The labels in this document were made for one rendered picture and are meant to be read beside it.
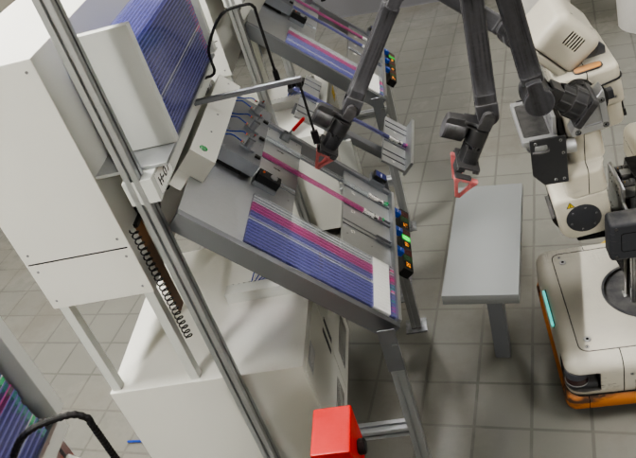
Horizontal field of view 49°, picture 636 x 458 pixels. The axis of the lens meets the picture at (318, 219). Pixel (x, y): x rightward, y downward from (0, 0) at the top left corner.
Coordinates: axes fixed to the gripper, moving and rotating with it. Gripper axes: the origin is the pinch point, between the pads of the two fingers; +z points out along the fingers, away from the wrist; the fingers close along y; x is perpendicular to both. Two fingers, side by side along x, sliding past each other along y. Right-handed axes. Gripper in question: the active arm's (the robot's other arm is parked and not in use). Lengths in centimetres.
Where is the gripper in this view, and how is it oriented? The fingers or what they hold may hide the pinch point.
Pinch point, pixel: (317, 166)
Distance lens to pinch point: 239.1
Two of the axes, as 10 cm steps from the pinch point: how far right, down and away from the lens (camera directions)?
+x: 9.0, 3.7, 2.4
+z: -4.4, 7.2, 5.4
